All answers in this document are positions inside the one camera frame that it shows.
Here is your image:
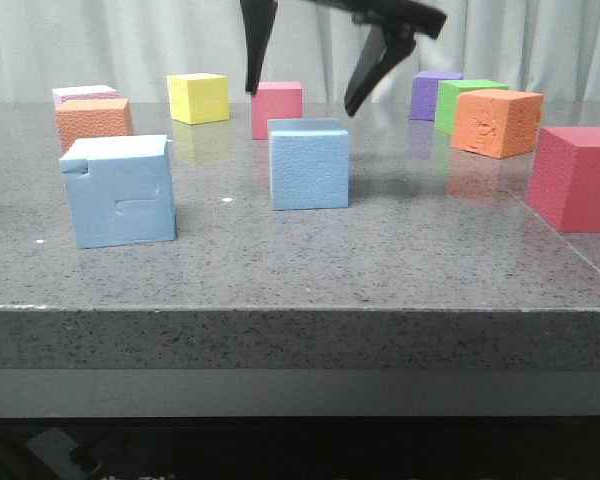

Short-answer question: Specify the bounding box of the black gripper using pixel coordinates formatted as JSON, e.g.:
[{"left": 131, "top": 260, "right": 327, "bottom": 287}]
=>
[{"left": 240, "top": 0, "right": 447, "bottom": 117}]

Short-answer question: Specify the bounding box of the notched light blue foam cube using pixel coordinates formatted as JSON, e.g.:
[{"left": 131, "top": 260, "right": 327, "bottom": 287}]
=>
[{"left": 59, "top": 134, "right": 176, "bottom": 249}]

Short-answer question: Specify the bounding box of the small pink-red foam cube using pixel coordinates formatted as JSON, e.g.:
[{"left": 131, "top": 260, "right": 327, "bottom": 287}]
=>
[{"left": 251, "top": 81, "right": 303, "bottom": 140}]

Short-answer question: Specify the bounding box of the purple foam cube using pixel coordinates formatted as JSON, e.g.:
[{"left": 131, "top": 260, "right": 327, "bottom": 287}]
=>
[{"left": 410, "top": 70, "right": 464, "bottom": 121}]

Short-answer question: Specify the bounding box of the smooth light blue foam cube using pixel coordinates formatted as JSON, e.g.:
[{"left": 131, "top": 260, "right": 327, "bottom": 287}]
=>
[{"left": 268, "top": 118, "right": 350, "bottom": 210}]

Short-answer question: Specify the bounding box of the green foam cube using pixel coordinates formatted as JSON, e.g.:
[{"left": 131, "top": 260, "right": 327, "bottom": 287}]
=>
[{"left": 434, "top": 79, "right": 510, "bottom": 135}]

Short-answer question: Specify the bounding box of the yellow foam cube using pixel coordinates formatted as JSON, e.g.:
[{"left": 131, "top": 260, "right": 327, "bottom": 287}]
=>
[{"left": 167, "top": 73, "right": 230, "bottom": 125}]

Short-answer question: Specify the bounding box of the dented orange foam cube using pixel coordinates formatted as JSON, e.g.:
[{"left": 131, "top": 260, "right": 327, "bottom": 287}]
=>
[{"left": 451, "top": 89, "right": 544, "bottom": 159}]

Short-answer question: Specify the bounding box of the textured orange foam cube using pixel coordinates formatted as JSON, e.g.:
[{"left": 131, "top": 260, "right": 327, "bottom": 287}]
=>
[{"left": 54, "top": 98, "right": 134, "bottom": 153}]

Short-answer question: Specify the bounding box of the light pink foam cube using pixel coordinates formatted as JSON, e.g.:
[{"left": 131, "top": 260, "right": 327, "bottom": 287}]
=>
[{"left": 52, "top": 85, "right": 120, "bottom": 107}]

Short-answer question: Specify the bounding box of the grey curtain backdrop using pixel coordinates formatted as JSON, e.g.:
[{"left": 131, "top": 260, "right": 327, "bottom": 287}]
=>
[{"left": 0, "top": 1, "right": 600, "bottom": 103}]

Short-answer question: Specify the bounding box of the large red foam cube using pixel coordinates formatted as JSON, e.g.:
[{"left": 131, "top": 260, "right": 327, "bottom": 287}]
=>
[{"left": 527, "top": 126, "right": 600, "bottom": 233}]

